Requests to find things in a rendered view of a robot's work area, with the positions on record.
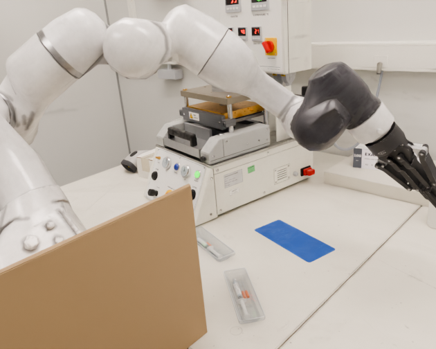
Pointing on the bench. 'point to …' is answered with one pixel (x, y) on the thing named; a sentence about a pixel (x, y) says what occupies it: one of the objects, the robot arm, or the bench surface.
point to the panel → (165, 182)
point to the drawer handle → (182, 135)
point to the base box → (249, 179)
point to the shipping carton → (144, 160)
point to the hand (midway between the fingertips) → (435, 197)
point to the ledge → (376, 181)
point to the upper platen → (240, 113)
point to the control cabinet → (273, 39)
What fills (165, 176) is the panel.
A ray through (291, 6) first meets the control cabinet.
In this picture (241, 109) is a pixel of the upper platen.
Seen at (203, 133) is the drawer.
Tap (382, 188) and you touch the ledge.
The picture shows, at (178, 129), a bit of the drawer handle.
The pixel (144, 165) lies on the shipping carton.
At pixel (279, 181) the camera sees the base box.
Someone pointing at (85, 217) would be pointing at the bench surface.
